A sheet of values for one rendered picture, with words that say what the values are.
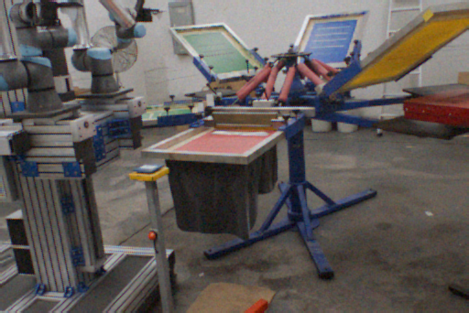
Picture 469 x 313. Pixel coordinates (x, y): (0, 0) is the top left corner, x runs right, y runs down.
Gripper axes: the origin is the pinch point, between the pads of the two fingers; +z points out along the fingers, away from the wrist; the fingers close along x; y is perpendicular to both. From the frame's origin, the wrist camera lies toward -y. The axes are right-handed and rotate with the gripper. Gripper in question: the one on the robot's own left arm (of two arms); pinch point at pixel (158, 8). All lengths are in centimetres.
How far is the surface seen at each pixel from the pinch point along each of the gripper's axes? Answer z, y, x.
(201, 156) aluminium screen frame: -57, 58, 92
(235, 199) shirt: -44, 81, 103
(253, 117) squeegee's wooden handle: 0, 54, 77
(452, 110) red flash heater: 24, 35, 175
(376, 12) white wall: 398, 22, -42
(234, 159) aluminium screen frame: -52, 56, 108
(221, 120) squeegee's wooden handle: -5, 59, 57
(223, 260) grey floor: 5, 162, 52
